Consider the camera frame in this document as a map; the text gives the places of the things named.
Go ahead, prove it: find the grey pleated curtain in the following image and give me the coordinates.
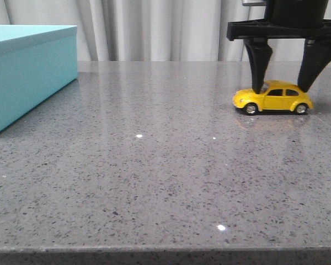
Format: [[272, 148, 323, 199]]
[[0, 0, 331, 62]]

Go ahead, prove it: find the light blue box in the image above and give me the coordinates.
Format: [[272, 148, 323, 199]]
[[0, 25, 78, 132]]

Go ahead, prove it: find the yellow toy beetle car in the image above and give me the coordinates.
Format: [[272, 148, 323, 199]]
[[233, 80, 313, 115]]

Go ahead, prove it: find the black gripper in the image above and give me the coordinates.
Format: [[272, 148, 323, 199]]
[[227, 0, 331, 93]]

